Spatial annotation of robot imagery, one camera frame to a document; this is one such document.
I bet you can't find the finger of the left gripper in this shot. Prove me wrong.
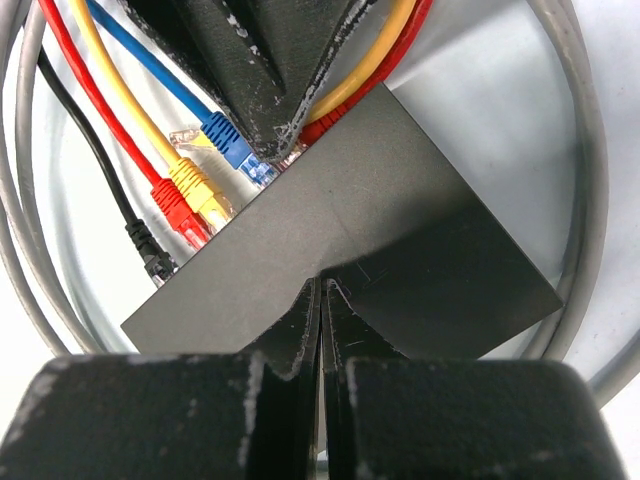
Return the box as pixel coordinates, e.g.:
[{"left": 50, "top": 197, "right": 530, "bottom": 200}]
[
  {"left": 121, "top": 1, "right": 300, "bottom": 163},
  {"left": 277, "top": 1, "right": 376, "bottom": 163}
]

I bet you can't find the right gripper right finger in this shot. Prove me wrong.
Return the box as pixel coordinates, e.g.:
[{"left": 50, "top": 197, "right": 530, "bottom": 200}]
[{"left": 319, "top": 278, "right": 406, "bottom": 480}]

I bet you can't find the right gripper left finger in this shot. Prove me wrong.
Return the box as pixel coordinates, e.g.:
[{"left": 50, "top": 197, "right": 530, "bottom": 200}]
[{"left": 244, "top": 278, "right": 320, "bottom": 479}]

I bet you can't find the blue ethernet cable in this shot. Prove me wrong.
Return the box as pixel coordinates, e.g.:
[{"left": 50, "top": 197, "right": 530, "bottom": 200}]
[{"left": 84, "top": 0, "right": 279, "bottom": 191}]

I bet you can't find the yellow ethernet cable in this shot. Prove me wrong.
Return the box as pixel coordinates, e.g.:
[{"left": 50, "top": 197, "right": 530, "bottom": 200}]
[
  {"left": 302, "top": 0, "right": 419, "bottom": 126},
  {"left": 168, "top": 127, "right": 221, "bottom": 156}
]

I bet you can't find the black network switch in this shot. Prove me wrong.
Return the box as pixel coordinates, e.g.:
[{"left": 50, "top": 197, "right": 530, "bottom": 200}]
[{"left": 123, "top": 86, "right": 561, "bottom": 358}]

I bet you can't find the red ethernet cable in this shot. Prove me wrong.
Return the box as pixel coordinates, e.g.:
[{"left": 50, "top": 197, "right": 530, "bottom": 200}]
[
  {"left": 37, "top": 0, "right": 214, "bottom": 251},
  {"left": 297, "top": 0, "right": 436, "bottom": 149}
]

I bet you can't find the orange ethernet cable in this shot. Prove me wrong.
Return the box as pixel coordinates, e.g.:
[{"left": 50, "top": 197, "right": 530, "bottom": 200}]
[{"left": 67, "top": 0, "right": 236, "bottom": 229}]

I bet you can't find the black power cable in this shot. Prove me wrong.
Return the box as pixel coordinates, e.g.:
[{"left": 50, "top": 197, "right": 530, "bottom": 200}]
[{"left": 34, "top": 47, "right": 179, "bottom": 289}]

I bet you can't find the grey coiled ethernet cable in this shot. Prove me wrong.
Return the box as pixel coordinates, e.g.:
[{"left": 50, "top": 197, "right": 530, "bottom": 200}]
[{"left": 0, "top": 0, "right": 640, "bottom": 409}]

